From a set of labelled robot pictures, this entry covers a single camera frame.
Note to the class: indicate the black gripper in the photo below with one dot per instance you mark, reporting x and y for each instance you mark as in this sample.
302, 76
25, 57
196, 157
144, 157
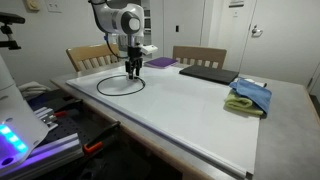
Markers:
134, 55

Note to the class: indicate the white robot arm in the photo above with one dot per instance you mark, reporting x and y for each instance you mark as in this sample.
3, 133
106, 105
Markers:
127, 21

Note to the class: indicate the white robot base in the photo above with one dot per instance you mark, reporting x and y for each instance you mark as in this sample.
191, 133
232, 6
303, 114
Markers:
20, 130

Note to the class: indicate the purple notebook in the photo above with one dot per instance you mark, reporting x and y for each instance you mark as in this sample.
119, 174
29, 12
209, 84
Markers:
161, 62

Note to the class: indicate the left wooden chair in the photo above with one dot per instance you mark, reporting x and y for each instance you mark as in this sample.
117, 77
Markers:
93, 56

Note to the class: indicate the wooden chair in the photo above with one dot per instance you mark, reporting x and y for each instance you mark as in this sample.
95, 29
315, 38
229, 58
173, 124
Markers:
202, 56
93, 56

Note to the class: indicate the right wooden chair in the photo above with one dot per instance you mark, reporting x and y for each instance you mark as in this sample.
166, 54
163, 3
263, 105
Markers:
202, 56

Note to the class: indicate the white whiteboard mat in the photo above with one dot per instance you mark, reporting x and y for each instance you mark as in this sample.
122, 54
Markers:
189, 111

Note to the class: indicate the black orange clamp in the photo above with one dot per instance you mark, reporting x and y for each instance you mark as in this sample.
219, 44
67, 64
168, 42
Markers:
97, 143

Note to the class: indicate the yellow-green cloth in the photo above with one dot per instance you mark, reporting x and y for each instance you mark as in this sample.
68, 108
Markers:
243, 104

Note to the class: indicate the white folded towel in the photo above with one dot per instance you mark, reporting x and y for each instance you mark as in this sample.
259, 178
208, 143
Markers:
32, 89

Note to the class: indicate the white marker pen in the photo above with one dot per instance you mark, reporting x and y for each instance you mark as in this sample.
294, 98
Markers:
262, 84

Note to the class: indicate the blue cloth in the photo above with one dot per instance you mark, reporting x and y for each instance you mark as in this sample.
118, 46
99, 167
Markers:
259, 95

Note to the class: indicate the black camera on stand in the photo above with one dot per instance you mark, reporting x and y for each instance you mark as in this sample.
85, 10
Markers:
8, 19

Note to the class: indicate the white door with handle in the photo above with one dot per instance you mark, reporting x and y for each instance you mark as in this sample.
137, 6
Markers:
284, 41

